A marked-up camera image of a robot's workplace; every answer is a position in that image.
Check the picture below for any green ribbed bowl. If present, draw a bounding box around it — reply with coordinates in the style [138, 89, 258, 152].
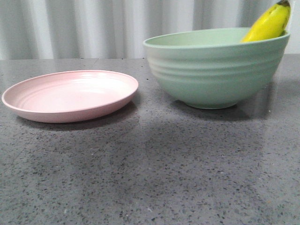
[143, 28, 290, 109]

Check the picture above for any yellow banana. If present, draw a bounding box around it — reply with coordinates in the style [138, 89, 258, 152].
[241, 0, 291, 43]

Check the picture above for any white curtain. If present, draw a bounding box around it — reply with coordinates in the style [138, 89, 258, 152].
[0, 0, 300, 60]

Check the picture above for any pink plate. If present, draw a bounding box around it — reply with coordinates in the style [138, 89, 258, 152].
[2, 70, 139, 123]

